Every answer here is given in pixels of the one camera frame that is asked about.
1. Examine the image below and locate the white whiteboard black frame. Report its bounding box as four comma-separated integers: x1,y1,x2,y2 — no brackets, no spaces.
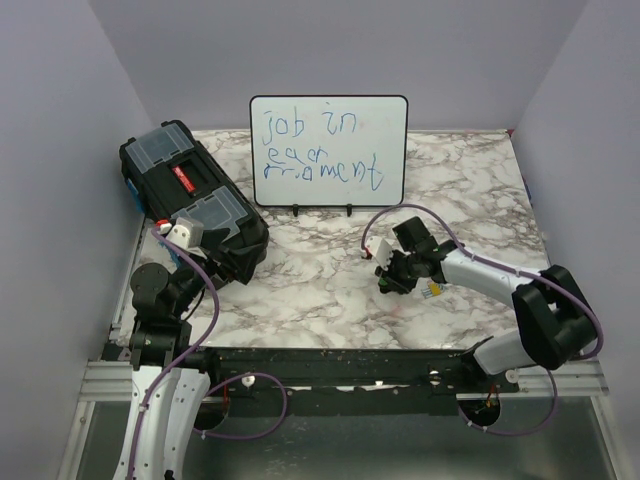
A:
249,95,409,207

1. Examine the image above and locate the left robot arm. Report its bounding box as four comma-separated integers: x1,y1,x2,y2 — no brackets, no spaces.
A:
114,222,269,479

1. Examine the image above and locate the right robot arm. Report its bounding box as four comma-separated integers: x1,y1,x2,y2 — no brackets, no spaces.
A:
364,217,598,392

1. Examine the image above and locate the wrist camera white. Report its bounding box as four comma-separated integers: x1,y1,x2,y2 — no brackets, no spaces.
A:
156,216,204,250
364,236,393,270

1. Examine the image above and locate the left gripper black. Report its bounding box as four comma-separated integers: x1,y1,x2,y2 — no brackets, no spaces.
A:
172,228,264,316

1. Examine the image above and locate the green black whiteboard eraser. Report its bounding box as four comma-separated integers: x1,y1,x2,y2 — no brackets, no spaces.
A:
378,280,395,294

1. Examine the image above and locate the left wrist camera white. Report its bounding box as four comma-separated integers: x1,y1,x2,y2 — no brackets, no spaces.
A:
156,216,204,250

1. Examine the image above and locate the yellow grey small connector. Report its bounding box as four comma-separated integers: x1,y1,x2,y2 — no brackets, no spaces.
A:
420,281,446,299

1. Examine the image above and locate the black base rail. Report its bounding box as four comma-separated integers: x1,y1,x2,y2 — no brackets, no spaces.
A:
204,347,519,417

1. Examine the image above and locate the black plastic toolbox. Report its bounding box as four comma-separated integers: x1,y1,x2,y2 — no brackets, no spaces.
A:
119,120,269,283

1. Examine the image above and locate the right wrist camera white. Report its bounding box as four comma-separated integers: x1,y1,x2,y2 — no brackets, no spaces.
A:
364,236,393,270

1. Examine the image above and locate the aluminium extrusion frame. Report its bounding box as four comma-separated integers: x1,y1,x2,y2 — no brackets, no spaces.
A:
57,219,145,479

